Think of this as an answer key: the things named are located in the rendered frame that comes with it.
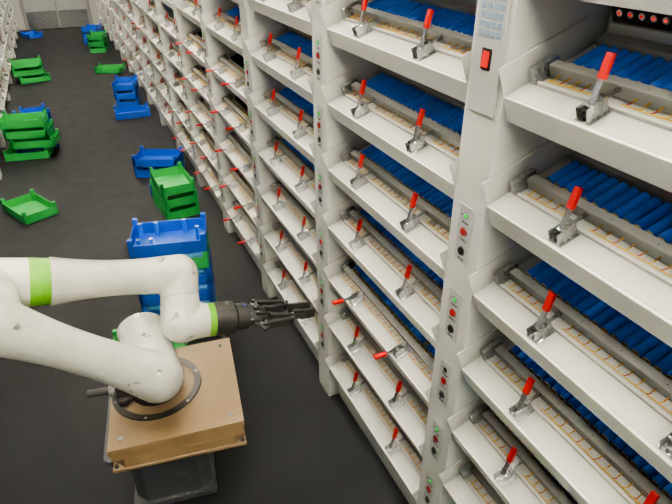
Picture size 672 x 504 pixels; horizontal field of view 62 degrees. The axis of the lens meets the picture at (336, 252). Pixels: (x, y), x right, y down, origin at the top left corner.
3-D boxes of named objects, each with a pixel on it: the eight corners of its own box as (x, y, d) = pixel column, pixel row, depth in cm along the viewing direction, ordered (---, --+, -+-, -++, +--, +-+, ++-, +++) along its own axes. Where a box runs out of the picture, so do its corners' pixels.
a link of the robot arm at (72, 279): (49, 307, 139) (52, 303, 130) (47, 262, 141) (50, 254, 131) (193, 296, 158) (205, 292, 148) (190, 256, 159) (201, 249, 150)
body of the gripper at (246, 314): (228, 319, 160) (259, 316, 165) (237, 337, 154) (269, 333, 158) (231, 297, 157) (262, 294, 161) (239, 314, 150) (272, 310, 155)
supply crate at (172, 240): (130, 258, 222) (126, 241, 218) (135, 234, 239) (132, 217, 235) (207, 251, 227) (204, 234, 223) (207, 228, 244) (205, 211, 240)
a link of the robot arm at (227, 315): (219, 311, 147) (210, 293, 154) (215, 347, 152) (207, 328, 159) (241, 309, 150) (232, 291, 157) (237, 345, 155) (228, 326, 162)
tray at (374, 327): (433, 413, 141) (424, 391, 135) (332, 288, 188) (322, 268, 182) (497, 369, 144) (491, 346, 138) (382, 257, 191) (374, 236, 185)
